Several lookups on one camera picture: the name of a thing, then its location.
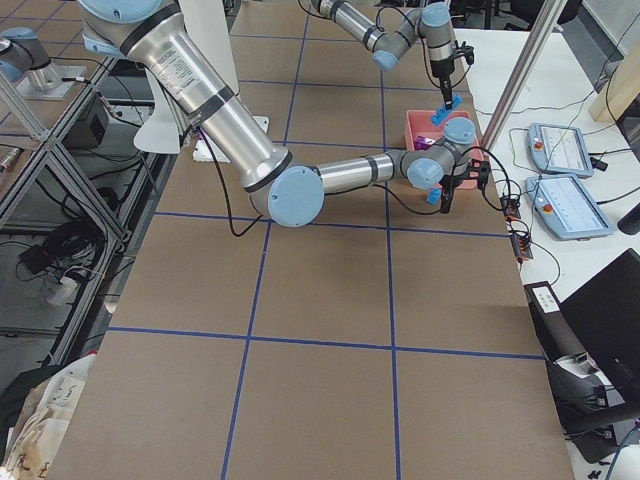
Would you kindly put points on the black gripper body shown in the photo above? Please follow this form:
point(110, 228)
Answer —
point(441, 70)
point(450, 181)

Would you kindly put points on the small blue toy block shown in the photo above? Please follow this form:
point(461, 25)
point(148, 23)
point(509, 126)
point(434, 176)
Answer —
point(434, 196)

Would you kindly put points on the purple sloped toy block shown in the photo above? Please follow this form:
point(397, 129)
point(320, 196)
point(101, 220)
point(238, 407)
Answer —
point(423, 143)

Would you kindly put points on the long blue studded block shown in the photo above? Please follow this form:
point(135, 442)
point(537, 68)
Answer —
point(442, 113)

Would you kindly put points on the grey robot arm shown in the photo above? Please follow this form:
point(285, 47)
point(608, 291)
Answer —
point(153, 33)
point(430, 26)

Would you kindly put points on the neighbour grey robot arm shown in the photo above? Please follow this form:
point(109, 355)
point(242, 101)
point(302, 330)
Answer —
point(26, 63)

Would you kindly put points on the pink plastic box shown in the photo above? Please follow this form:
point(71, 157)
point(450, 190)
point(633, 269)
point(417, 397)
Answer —
point(443, 146)

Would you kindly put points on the grey usb hub near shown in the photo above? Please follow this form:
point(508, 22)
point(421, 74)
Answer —
point(511, 207)

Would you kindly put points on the grey usb hub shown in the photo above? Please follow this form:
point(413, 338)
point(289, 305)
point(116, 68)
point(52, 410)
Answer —
point(511, 207)
point(521, 245)

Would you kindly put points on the grey usb hub far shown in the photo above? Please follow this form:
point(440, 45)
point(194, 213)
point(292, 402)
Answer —
point(521, 245)

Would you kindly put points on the grey teach pendant near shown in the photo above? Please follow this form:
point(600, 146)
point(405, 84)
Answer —
point(566, 208)

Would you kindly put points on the grey teach pendant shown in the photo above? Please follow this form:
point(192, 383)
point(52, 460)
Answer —
point(566, 208)
point(558, 149)

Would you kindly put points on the grey teach pendant far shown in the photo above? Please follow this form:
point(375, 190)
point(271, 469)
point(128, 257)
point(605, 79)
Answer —
point(558, 149)

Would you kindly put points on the black device with label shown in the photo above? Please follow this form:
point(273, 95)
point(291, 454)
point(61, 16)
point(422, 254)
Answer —
point(557, 338)

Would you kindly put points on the black laptop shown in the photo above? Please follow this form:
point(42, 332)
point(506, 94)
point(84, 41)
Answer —
point(604, 315)

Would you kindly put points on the white cloth bag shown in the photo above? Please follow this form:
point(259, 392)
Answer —
point(43, 421)

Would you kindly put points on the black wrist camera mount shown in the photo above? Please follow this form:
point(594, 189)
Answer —
point(465, 51)
point(477, 172)

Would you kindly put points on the aluminium frame profile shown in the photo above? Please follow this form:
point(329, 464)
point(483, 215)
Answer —
point(542, 28)

